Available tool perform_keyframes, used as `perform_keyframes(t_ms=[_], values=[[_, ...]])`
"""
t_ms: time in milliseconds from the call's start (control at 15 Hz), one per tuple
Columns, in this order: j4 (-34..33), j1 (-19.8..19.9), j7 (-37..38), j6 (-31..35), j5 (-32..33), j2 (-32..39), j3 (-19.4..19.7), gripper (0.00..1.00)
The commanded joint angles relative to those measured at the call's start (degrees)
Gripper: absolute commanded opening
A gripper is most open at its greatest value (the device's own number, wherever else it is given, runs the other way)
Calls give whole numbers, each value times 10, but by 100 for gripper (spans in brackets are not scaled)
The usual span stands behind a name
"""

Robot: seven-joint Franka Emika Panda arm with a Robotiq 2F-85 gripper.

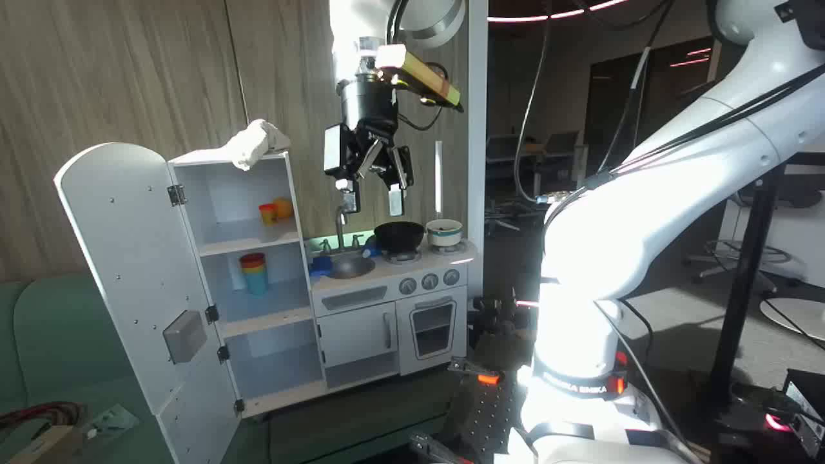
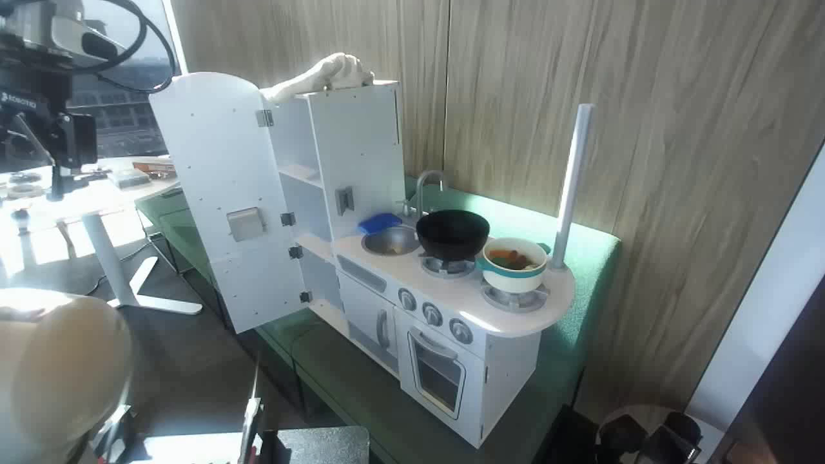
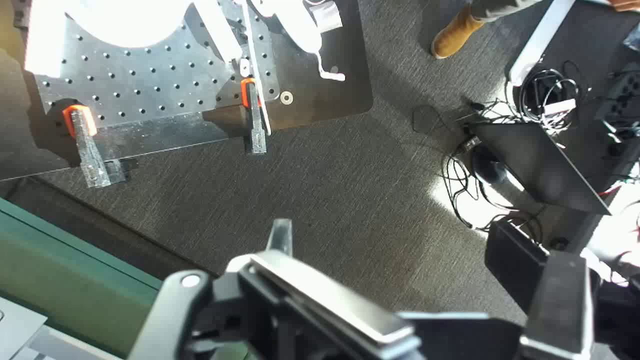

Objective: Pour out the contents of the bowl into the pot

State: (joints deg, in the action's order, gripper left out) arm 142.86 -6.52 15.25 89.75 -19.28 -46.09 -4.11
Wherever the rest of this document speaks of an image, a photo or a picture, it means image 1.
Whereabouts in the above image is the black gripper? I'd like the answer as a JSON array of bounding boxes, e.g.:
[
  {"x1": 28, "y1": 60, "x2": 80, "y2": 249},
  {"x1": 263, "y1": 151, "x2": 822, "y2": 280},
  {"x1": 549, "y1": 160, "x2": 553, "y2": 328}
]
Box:
[{"x1": 320, "y1": 75, "x2": 414, "y2": 220}]

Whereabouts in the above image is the black pot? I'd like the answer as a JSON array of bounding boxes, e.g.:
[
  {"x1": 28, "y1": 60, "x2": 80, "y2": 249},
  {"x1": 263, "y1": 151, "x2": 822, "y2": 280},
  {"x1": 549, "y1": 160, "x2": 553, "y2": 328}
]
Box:
[{"x1": 370, "y1": 220, "x2": 428, "y2": 258}]

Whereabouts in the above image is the silver toy faucet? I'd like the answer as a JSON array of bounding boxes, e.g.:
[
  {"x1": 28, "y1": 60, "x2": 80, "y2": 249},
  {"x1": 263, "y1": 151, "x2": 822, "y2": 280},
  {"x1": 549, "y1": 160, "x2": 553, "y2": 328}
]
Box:
[{"x1": 329, "y1": 203, "x2": 351, "y2": 256}]

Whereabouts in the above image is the blue item beside sink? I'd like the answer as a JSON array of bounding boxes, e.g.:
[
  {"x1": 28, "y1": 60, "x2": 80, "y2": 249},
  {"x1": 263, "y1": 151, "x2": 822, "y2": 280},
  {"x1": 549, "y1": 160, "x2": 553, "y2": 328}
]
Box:
[{"x1": 306, "y1": 247, "x2": 335, "y2": 283}]

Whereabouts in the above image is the white toy kitchen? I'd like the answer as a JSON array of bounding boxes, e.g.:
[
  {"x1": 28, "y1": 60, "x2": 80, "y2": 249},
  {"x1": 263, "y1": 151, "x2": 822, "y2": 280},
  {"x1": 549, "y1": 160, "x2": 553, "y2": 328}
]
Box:
[{"x1": 164, "y1": 145, "x2": 477, "y2": 421}]

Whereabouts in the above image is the white crumpled cloth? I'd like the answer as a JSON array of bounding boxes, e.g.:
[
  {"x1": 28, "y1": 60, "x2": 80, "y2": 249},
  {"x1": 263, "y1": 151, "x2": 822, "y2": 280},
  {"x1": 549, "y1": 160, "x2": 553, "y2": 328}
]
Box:
[{"x1": 215, "y1": 115, "x2": 293, "y2": 172}]

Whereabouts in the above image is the white toy cabinet door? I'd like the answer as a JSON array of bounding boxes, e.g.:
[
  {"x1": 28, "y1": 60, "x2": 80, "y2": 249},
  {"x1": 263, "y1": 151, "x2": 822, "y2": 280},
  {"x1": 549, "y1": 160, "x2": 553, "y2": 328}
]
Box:
[{"x1": 316, "y1": 302, "x2": 400, "y2": 370}]

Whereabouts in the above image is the stack of colourful cups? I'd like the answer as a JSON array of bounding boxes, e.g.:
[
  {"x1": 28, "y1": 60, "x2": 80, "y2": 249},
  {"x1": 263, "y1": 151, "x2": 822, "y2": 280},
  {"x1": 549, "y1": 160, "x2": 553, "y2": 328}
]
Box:
[{"x1": 236, "y1": 249, "x2": 269, "y2": 297}]

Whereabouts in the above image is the toy oven door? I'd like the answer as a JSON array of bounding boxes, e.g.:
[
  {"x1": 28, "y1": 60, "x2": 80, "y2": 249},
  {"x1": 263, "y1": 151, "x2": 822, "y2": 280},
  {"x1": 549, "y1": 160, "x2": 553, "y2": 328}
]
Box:
[{"x1": 394, "y1": 285, "x2": 472, "y2": 378}]

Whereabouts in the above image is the grey square door plate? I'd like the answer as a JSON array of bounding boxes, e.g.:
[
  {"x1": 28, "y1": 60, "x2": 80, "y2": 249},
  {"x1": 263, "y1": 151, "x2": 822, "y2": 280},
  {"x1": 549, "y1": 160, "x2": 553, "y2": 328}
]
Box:
[{"x1": 161, "y1": 307, "x2": 208, "y2": 365}]

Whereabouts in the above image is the white toy cupboard door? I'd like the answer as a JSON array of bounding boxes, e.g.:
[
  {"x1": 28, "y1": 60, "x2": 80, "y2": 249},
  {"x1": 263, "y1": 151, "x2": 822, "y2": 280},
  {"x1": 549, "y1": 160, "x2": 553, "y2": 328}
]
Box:
[{"x1": 52, "y1": 138, "x2": 244, "y2": 464}]

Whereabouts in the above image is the green circuit board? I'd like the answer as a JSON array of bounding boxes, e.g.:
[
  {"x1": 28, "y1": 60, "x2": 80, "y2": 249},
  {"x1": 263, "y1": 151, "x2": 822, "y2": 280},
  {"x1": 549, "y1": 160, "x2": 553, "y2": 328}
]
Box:
[{"x1": 80, "y1": 405, "x2": 142, "y2": 437}]

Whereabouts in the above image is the black stand pole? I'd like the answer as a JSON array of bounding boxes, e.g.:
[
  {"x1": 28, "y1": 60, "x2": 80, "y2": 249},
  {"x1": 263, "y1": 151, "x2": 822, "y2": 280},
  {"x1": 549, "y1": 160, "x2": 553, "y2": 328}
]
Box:
[{"x1": 704, "y1": 162, "x2": 788, "y2": 407}]

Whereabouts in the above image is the black controller box red light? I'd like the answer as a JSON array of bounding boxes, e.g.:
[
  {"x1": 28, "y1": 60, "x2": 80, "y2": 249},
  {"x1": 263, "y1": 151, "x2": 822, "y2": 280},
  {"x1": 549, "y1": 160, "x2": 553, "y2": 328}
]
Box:
[{"x1": 757, "y1": 369, "x2": 825, "y2": 459}]

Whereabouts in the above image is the silver kitchen post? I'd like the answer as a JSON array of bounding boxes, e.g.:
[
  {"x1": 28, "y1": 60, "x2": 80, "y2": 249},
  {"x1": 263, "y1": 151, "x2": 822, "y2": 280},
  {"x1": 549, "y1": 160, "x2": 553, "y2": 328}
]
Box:
[{"x1": 433, "y1": 138, "x2": 449, "y2": 220}]

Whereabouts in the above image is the ring ceiling light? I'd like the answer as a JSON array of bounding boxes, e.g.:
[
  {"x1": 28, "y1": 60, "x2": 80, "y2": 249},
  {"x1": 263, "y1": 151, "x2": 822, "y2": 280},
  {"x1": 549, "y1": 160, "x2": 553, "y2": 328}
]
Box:
[{"x1": 486, "y1": 0, "x2": 630, "y2": 26}]

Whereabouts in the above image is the red cable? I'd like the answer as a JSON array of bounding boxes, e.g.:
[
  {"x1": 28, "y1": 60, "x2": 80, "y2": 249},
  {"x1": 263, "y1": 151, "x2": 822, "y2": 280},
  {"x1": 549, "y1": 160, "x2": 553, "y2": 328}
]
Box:
[{"x1": 0, "y1": 401, "x2": 81, "y2": 434}]

